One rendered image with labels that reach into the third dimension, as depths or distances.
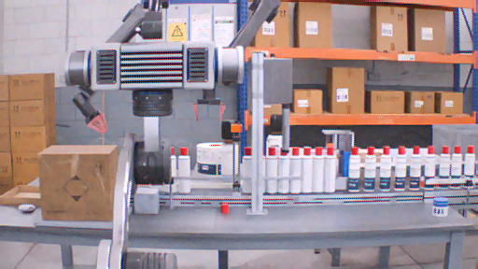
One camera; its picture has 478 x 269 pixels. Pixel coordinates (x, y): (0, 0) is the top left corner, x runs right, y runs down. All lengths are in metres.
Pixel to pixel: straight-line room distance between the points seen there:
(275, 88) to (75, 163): 0.87
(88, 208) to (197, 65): 0.79
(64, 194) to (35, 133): 3.41
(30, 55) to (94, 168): 5.01
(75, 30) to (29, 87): 1.60
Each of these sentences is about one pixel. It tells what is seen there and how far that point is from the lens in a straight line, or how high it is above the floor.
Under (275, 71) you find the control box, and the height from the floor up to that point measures 1.42.
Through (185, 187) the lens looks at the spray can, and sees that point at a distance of 2.64.
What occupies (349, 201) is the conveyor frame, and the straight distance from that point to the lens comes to 2.67.
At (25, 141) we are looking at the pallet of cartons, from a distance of 5.74.
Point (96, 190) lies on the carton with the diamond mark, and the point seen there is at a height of 0.98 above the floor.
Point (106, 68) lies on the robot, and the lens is 1.88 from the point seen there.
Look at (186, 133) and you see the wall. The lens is 6.97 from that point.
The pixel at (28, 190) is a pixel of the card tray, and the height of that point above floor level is 0.85.
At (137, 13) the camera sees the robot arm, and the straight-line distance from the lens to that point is 2.31.
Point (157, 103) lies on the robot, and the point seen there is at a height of 1.33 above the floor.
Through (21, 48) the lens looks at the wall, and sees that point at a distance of 7.25.
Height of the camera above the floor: 1.46
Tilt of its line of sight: 7 degrees down
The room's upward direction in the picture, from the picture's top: straight up
